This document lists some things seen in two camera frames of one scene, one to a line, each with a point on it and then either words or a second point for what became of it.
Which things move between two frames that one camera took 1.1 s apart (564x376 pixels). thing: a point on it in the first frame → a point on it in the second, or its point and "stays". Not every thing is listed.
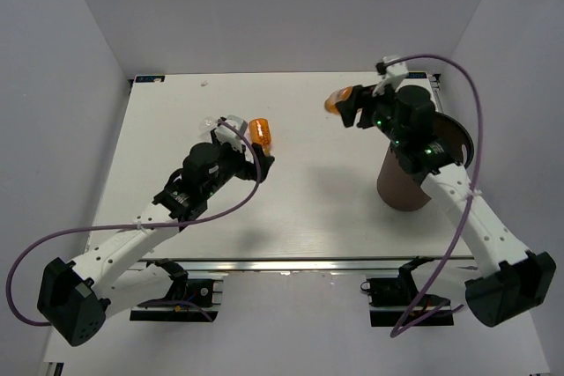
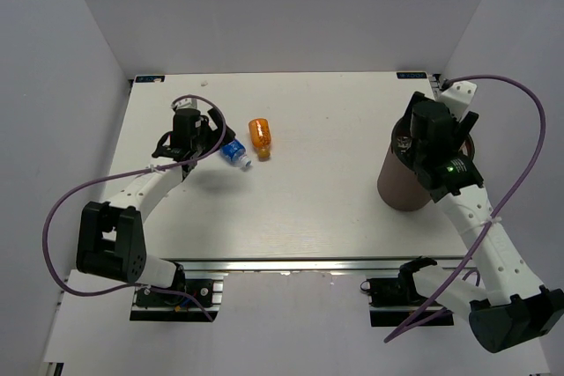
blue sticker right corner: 416,75 stays
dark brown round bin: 399,187 stays
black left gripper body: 230,162 → 208,138
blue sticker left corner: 152,78 stays
